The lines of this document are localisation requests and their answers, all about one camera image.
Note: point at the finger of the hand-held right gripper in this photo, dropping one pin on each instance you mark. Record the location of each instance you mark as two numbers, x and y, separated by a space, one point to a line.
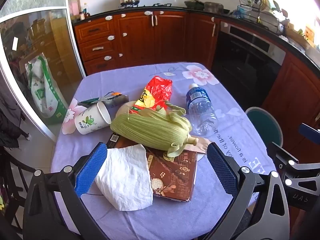
287 157
310 130

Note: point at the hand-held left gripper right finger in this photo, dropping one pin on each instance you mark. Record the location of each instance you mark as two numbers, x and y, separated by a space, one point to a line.
220 165

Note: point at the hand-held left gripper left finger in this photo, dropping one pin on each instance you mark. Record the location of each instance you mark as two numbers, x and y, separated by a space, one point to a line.
91 170

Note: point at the white paper tissue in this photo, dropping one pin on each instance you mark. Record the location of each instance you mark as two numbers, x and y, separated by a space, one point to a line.
122 175

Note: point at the white bin teal inside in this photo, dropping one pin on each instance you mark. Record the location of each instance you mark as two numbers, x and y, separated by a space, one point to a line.
262 125

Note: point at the brown snack box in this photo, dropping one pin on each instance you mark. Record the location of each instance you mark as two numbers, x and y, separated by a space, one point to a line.
175 177

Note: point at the white paper cup green print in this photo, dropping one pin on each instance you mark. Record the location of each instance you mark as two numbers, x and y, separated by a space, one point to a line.
87 122

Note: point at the clear plastic bottle blue label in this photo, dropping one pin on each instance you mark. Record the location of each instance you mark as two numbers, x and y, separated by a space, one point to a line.
200 110

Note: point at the green corn husk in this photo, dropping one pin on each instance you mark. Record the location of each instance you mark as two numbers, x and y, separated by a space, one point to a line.
150 130

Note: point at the dark green snack wrapper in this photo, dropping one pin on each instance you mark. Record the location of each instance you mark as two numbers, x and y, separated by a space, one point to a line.
117 102

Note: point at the orange peel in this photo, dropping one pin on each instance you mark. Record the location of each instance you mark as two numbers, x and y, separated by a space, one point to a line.
115 94

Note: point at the red plastic snack bag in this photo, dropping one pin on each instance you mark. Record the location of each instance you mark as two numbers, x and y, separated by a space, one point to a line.
157 90

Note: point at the brown paper sleeve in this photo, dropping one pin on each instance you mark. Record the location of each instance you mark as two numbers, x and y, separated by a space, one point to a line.
201 147

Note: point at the purple floral tablecloth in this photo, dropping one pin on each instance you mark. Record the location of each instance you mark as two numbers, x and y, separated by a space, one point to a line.
140 220

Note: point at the dark wooden chair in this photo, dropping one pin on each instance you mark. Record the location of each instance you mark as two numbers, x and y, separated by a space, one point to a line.
15 170

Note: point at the green and white bag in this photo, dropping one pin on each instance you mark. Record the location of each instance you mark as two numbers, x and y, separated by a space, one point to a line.
47 97

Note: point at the dark jacket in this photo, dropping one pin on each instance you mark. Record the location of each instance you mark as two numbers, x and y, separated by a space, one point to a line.
7 127

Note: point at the black built-in oven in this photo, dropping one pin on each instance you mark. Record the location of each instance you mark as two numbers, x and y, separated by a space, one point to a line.
245 62

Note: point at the glass sliding door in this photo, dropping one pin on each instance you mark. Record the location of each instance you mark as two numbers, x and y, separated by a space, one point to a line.
25 55

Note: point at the small condiment bottle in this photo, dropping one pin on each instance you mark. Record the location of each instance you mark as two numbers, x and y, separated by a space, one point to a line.
86 11

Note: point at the dark green pan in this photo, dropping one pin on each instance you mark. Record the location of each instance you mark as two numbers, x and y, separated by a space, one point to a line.
193 4

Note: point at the black gas stove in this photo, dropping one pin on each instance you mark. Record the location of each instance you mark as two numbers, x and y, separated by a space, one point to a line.
160 4

